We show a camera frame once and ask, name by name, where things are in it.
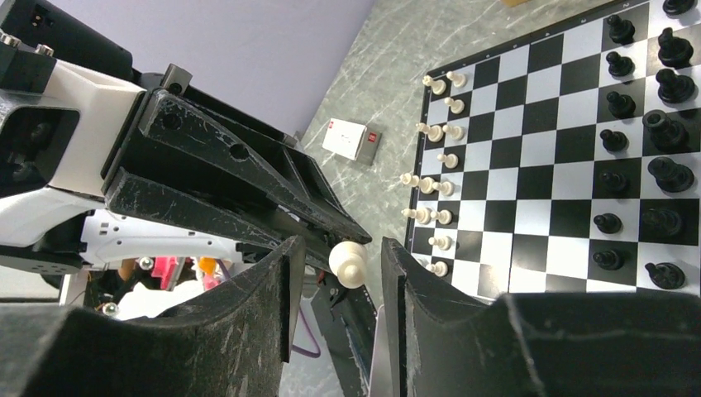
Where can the white chess rook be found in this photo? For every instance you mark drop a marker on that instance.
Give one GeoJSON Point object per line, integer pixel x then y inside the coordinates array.
{"type": "Point", "coordinates": [437, 86]}

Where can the black white chessboard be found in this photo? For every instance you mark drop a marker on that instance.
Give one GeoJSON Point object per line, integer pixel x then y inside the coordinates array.
{"type": "Point", "coordinates": [580, 165]}

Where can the white chess piece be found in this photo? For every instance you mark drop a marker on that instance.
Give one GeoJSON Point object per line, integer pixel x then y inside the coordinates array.
{"type": "Point", "coordinates": [458, 80]}
{"type": "Point", "coordinates": [450, 161]}
{"type": "Point", "coordinates": [446, 188]}
{"type": "Point", "coordinates": [453, 131]}
{"type": "Point", "coordinates": [439, 268]}

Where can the silver metal tin lid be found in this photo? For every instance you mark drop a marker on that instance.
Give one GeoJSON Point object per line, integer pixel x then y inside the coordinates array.
{"type": "Point", "coordinates": [380, 372]}

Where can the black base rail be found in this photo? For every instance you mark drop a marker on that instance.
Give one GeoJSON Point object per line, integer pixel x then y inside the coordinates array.
{"type": "Point", "coordinates": [347, 321]}

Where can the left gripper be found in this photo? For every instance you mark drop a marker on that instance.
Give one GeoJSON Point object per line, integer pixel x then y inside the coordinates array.
{"type": "Point", "coordinates": [59, 125]}

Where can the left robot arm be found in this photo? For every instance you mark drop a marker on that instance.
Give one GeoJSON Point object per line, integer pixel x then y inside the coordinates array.
{"type": "Point", "coordinates": [49, 231]}

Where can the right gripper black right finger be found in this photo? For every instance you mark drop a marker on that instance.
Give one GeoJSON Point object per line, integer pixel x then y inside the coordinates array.
{"type": "Point", "coordinates": [445, 343]}

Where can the white chess piece twelfth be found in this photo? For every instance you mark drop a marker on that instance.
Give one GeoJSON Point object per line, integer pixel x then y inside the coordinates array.
{"type": "Point", "coordinates": [443, 217]}

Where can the white chess piece eleventh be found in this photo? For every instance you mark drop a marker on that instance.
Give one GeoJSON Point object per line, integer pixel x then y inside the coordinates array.
{"type": "Point", "coordinates": [420, 215]}

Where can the small white card box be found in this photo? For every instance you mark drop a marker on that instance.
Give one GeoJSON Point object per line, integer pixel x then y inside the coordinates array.
{"type": "Point", "coordinates": [352, 141]}

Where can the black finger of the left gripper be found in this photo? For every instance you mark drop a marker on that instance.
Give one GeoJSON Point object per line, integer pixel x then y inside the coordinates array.
{"type": "Point", "coordinates": [185, 146]}

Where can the white chess piece fourteenth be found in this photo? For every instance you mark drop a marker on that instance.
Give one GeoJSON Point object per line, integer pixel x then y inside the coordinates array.
{"type": "Point", "coordinates": [348, 262]}

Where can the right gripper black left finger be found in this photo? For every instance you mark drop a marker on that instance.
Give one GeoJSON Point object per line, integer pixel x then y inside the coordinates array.
{"type": "Point", "coordinates": [232, 340]}

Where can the white chess piece thirteenth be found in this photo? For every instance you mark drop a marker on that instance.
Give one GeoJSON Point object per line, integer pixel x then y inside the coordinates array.
{"type": "Point", "coordinates": [443, 243]}

